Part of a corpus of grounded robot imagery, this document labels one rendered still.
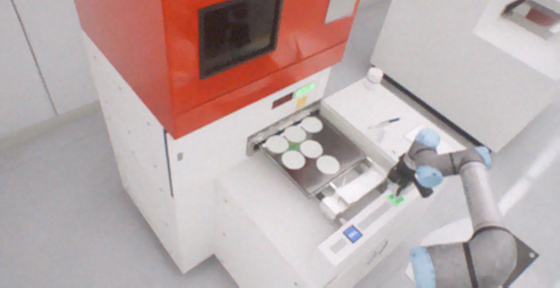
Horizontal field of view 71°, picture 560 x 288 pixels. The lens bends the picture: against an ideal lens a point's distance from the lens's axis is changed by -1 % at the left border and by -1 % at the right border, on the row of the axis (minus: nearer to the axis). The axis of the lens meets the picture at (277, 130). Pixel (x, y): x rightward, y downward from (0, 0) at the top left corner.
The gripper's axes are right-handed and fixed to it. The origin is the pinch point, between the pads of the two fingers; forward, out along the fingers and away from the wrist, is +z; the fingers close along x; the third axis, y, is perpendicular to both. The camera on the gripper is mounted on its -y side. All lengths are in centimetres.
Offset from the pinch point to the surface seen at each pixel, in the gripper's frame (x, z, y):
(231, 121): 39, -15, 58
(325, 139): -3.3, 7.7, 42.5
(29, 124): 94, 86, 207
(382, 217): 11.1, 1.7, -1.6
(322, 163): 7.6, 7.7, 33.3
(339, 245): 32.8, 2.2, 0.5
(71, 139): 75, 97, 190
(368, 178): -5.2, 9.7, 16.4
